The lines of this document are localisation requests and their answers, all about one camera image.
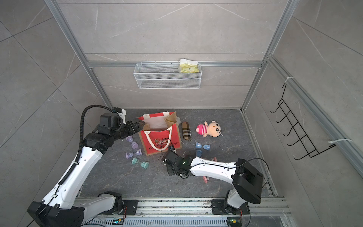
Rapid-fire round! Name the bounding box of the blue hourglass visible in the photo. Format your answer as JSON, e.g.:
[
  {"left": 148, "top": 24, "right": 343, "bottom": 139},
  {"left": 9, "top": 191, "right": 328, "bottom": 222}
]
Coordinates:
[
  {"left": 195, "top": 142, "right": 210, "bottom": 150},
  {"left": 196, "top": 149, "right": 203, "bottom": 158}
]

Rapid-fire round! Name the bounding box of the red burlap canvas bag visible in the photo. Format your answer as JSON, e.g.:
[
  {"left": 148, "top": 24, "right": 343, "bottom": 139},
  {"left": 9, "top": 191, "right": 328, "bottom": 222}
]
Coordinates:
[{"left": 138, "top": 112, "right": 182, "bottom": 156}]

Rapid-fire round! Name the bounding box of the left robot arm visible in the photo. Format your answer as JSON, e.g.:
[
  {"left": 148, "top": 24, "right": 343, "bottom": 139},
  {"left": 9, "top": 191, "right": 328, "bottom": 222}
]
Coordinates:
[{"left": 27, "top": 105, "right": 145, "bottom": 227}]

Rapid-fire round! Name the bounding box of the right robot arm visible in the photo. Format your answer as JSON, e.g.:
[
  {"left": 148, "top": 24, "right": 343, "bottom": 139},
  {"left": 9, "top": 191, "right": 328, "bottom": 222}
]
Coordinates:
[{"left": 162, "top": 150, "right": 266, "bottom": 214}]

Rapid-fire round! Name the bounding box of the purple hourglass lying left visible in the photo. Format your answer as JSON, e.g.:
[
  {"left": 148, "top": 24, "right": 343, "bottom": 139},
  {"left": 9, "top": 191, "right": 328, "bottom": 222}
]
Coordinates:
[{"left": 125, "top": 149, "right": 142, "bottom": 159}]

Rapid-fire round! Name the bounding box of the purple hourglass near bag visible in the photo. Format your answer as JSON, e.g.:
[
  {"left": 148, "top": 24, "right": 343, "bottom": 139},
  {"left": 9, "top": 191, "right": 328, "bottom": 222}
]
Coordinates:
[{"left": 126, "top": 136, "right": 139, "bottom": 149}]

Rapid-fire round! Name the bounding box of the green hourglass left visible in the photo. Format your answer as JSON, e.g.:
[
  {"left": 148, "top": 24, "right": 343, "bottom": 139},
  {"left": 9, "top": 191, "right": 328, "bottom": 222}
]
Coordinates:
[{"left": 131, "top": 157, "right": 149, "bottom": 169}]

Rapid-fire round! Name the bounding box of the plaid glasses case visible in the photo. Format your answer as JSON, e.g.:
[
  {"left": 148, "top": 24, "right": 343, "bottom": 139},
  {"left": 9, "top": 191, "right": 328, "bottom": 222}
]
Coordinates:
[{"left": 181, "top": 122, "right": 192, "bottom": 140}]

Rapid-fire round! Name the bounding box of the pink plush pig doll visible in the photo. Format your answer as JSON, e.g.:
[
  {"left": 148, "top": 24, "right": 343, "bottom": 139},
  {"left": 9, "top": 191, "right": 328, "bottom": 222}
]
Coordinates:
[{"left": 196, "top": 121, "right": 221, "bottom": 138}]

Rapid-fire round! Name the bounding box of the yellow wipes packet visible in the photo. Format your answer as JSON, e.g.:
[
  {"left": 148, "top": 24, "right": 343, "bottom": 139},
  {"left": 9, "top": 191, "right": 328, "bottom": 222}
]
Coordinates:
[{"left": 178, "top": 58, "right": 200, "bottom": 73}]

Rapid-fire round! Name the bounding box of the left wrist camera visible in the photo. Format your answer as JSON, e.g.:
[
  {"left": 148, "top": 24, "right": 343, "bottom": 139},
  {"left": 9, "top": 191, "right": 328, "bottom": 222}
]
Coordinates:
[{"left": 98, "top": 107, "right": 126, "bottom": 134}]

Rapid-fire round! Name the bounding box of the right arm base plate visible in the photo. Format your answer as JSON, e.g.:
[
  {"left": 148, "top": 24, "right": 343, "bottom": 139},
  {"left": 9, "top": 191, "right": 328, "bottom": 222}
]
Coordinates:
[{"left": 210, "top": 199, "right": 250, "bottom": 215}]

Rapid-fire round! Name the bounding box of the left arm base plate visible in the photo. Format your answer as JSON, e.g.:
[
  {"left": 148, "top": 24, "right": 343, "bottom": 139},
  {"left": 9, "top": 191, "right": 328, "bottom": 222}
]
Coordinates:
[{"left": 101, "top": 200, "right": 139, "bottom": 216}]

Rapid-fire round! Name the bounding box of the white wire mesh basket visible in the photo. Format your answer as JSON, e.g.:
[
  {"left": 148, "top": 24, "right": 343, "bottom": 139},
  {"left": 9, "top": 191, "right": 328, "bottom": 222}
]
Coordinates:
[{"left": 133, "top": 63, "right": 202, "bottom": 89}]

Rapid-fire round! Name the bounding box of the black wire hook rack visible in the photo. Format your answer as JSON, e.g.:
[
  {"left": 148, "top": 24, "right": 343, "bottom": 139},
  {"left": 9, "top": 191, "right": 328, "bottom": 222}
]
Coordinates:
[{"left": 270, "top": 84, "right": 336, "bottom": 160}]

